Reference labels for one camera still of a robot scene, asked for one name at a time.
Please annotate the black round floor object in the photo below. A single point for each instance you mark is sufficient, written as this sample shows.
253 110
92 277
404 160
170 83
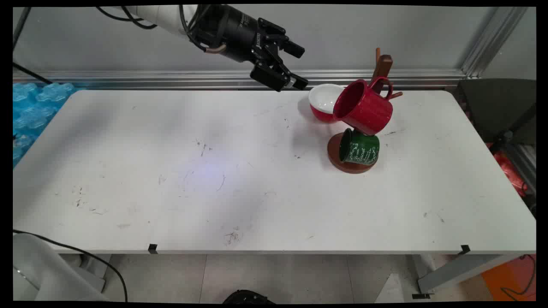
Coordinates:
248 297

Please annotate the blue foam puzzle mat stack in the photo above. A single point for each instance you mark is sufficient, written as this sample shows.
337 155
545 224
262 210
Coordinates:
34 111

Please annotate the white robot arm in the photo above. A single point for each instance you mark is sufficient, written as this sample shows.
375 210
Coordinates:
167 19

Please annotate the orange floor mat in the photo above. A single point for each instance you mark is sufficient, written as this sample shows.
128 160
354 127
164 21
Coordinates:
509 278

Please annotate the red ceramic mug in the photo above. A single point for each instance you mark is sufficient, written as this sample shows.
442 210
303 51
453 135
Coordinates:
370 111

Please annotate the red bowl with white inside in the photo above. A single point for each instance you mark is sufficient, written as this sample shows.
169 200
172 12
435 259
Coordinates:
324 99

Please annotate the long aluminium frame rail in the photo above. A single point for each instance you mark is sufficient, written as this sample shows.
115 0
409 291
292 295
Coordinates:
171 79

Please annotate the black table edge clip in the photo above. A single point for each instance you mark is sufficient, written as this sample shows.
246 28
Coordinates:
152 248
465 249

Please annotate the grey table leg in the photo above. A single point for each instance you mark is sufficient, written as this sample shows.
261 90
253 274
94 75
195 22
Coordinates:
462 269

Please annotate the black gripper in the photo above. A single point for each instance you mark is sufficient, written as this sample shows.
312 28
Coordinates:
239 36

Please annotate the upright aluminium frame post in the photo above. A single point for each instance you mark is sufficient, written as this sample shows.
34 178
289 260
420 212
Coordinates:
492 40

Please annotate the aluminium side rail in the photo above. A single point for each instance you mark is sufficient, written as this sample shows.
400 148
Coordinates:
522 164

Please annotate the green mug with white print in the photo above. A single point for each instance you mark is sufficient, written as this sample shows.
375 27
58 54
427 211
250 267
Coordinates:
363 149

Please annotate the red plastic bag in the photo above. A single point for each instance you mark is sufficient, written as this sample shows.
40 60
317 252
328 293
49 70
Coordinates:
509 171

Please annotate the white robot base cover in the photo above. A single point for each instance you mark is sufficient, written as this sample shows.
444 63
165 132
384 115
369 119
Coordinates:
43 273

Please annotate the brown wooden mug tree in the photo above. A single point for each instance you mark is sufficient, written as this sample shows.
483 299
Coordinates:
342 165

